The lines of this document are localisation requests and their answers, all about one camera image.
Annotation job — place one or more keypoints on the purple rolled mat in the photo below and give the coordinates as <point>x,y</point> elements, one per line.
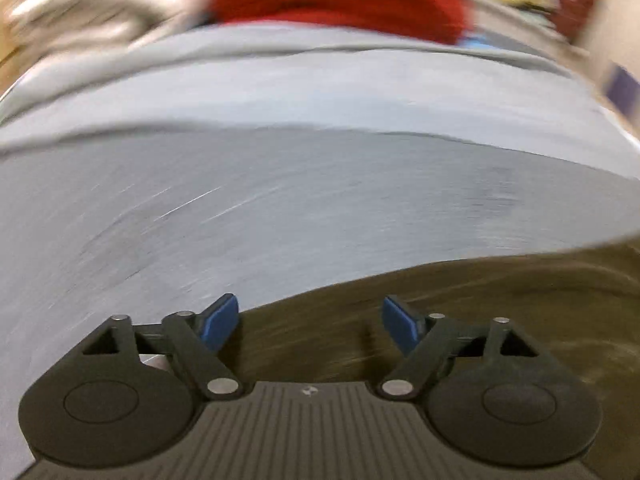
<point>621,89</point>

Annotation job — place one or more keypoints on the grey quilted mattress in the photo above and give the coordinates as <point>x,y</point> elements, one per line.
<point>200,220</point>

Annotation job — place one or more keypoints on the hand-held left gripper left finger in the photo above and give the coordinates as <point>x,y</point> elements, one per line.
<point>220,321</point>

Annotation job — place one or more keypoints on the light blue cloth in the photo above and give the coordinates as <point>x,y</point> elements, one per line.
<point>472,41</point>

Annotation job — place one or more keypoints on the grey bed sheet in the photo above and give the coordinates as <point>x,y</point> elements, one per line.
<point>325,85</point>

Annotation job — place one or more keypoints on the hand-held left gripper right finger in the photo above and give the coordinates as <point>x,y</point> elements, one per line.
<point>400,322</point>

